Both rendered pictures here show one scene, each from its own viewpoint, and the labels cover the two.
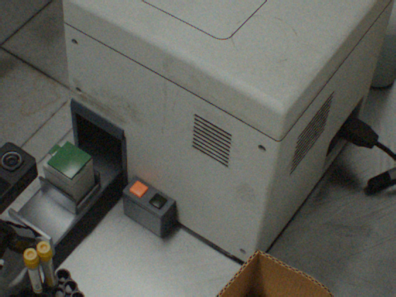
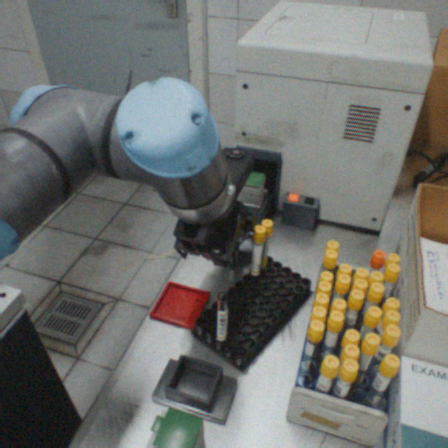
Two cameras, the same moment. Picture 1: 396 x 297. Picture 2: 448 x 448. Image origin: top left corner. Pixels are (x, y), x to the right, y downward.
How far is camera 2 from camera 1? 0.52 m
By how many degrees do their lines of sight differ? 16
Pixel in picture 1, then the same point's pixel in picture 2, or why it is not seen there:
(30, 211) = not seen: hidden behind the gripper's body
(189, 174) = (336, 166)
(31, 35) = (113, 229)
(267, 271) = (426, 200)
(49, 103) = (137, 261)
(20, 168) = (245, 157)
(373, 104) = not seen: hidden behind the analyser
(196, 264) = (344, 238)
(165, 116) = (322, 120)
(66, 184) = (252, 196)
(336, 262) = not seen: hidden behind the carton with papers
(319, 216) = (397, 200)
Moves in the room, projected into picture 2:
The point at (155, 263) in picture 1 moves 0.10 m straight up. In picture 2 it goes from (318, 244) to (328, 197)
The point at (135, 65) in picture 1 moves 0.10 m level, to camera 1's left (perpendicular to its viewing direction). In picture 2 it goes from (300, 82) to (235, 88)
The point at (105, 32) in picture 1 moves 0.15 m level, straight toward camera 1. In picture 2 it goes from (275, 63) to (334, 102)
